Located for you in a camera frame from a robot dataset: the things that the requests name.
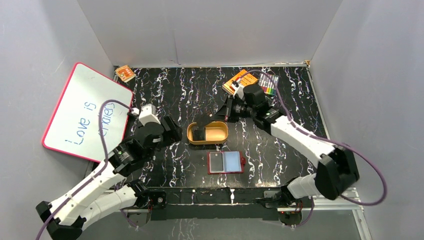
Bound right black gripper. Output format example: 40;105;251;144
211;95;256;124

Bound orange oval tray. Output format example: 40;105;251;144
186;121;229;145

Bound stack of black credit cards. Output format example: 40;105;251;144
192;129;206;142

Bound red card holder wallet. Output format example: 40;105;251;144
207;151;246;175

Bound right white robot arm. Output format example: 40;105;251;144
202;84;360;207

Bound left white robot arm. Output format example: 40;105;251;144
36;116;183;240

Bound small orange card box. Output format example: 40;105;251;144
115;65;136;83

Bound orange book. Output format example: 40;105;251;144
222;69;258;95

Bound pack of coloured markers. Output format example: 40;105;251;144
258;73;280;96

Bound pink framed whiteboard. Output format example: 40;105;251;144
42;62;134;162

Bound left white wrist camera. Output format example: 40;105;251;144
129;103;161;126

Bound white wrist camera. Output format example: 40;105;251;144
231;81;244;100
129;103;161;126

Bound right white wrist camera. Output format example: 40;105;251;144
231;81;244;100

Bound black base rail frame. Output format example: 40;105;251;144
123;187;363;228

